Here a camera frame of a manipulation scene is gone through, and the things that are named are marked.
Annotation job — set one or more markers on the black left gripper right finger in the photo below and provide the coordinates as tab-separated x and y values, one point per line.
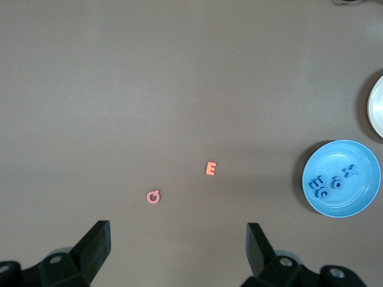
260	254

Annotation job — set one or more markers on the pink foam letter Q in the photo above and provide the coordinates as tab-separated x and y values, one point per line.
148	197

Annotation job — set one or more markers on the blue foam letter G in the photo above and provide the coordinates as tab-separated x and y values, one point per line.
321	193

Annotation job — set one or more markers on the brown table cover sheet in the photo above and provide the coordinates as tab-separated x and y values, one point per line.
191	59

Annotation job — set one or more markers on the blue foam letter a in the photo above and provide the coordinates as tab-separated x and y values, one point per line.
335	183

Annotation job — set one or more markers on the pale pink round plate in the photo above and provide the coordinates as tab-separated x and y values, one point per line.
377	104

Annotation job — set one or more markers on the blue foam letter E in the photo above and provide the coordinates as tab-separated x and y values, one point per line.
314	182

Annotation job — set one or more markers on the orange foam letter E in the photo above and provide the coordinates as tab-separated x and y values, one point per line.
208	169

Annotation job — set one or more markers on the blue foam letter x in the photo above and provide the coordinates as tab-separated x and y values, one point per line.
349	171

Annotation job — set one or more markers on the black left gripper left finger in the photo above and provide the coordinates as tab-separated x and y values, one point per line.
89	251

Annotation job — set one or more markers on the blue round plate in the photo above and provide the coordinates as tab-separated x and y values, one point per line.
359	197

